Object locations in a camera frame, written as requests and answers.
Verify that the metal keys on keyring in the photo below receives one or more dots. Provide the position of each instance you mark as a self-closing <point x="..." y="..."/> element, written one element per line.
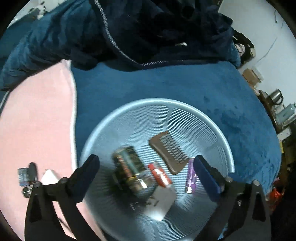
<point x="27" y="190"/>

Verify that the light blue plastic basket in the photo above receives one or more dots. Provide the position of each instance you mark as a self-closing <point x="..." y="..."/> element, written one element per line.
<point x="138" y="125"/>

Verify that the black garment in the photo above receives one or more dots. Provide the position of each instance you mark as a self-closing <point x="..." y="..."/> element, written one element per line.
<point x="196" y="23"/>

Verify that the pink fleece blanket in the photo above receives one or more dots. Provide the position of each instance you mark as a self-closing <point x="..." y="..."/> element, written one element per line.
<point x="34" y="115"/>

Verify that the dark blue jacket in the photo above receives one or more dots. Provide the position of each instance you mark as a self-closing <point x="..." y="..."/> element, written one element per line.
<point x="129" y="34"/>

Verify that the steel electric kettle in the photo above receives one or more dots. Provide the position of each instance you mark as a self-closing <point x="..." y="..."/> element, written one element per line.
<point x="276" y="96"/>

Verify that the white plug adapter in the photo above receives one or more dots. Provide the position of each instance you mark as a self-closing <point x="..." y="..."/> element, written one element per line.
<point x="161" y="201"/>

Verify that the purple translucent lighter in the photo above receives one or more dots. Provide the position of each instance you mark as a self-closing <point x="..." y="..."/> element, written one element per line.
<point x="191" y="178"/>

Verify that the cardboard box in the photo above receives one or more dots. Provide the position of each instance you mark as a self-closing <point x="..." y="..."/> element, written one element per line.
<point x="251" y="76"/>

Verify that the orange plastic bag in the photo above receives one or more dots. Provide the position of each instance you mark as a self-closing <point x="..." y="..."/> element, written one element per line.
<point x="276" y="194"/>

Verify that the pack of blue batteries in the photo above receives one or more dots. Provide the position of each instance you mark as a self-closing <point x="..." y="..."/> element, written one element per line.
<point x="24" y="176"/>

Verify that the red and white lighter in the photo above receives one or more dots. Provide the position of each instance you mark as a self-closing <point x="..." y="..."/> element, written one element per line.
<point x="159" y="175"/>

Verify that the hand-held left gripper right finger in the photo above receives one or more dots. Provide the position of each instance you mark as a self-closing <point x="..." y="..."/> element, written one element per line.
<point x="208" y="178"/>

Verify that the blue plush blanket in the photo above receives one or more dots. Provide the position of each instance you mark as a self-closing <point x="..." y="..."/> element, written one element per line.
<point x="161" y="85"/>

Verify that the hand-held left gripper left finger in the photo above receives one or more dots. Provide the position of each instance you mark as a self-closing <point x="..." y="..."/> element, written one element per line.
<point x="85" y="178"/>

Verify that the brown wooden comb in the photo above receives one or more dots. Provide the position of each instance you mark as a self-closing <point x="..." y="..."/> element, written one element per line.
<point x="161" y="150"/>

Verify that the white usb charger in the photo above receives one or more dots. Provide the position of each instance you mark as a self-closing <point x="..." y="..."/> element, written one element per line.
<point x="49" y="177"/>

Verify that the black oval key fob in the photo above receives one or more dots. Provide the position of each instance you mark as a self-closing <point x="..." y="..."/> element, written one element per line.
<point x="32" y="171"/>

